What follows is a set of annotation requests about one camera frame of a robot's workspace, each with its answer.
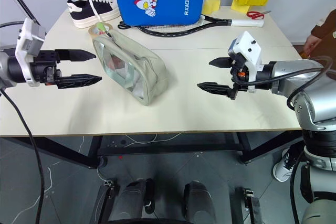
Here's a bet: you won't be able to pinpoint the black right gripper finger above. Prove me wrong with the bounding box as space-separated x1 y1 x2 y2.
197 82 234 97
208 57 234 69

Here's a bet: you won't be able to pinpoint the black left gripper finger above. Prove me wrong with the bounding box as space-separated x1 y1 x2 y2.
56 73 103 89
55 49 97 63

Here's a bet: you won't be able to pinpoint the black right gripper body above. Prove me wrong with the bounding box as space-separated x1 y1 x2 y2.
227 52 250 101

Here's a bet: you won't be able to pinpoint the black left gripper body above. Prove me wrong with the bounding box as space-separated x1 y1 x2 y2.
28 50 63 87

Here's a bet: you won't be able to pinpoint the beige transparent pouch bag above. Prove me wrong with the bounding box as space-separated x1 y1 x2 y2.
91 30 169 107

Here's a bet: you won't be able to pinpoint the bystander bare hand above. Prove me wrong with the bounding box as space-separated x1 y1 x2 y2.
303 34 323 55

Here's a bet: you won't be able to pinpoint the clear tape roll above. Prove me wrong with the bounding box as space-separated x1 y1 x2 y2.
88 23 114 39

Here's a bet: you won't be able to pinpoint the black racket white grip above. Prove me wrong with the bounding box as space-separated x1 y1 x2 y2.
117 13 265 39

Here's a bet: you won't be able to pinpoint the black and white sneaker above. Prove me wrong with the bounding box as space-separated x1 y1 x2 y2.
66 0 122 29

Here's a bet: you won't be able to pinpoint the yellow sponge block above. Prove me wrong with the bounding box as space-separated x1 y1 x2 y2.
202 0 221 15

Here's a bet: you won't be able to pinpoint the bystander white shoe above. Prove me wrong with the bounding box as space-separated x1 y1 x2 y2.
272 147 298 183

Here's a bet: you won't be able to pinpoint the bystander brown sleeve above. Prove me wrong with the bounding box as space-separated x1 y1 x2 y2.
310 8 336 42

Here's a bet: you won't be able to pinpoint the dark rounded robot foot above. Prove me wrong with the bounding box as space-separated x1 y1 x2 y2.
183 180 213 221
118 178 156 221

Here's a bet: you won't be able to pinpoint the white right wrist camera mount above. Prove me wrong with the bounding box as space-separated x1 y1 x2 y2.
227 30 264 94

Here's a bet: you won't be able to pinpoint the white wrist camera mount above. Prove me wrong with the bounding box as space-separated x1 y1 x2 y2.
227 30 264 94
15 18 47 88

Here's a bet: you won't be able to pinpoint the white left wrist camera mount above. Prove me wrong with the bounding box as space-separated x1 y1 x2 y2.
15 18 47 88

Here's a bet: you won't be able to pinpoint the red handled scissors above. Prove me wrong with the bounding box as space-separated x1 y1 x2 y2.
246 10 272 21

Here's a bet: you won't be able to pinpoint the black table frame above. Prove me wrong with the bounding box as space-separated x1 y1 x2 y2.
0 129 306 170

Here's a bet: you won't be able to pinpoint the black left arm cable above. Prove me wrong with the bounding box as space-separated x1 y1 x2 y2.
0 20 46 224

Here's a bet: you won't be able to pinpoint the white floor wire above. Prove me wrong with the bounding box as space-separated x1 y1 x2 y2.
10 132 182 224

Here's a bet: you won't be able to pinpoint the black floor strap bracket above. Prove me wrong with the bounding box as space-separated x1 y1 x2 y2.
241 187 261 224
89 178 118 224

